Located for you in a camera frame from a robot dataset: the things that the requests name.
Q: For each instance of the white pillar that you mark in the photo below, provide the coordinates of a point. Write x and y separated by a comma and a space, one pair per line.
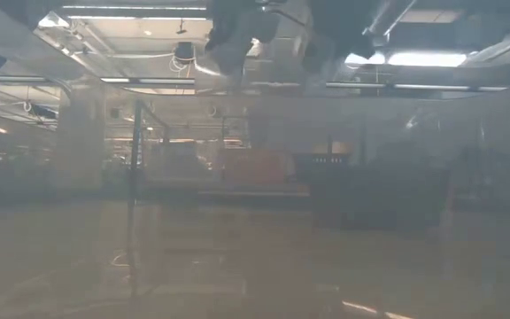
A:
80, 142

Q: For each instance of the orange plastic basket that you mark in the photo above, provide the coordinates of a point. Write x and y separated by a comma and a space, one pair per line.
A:
255, 167

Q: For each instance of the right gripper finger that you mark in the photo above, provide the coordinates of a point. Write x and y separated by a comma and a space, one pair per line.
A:
237, 31
343, 26

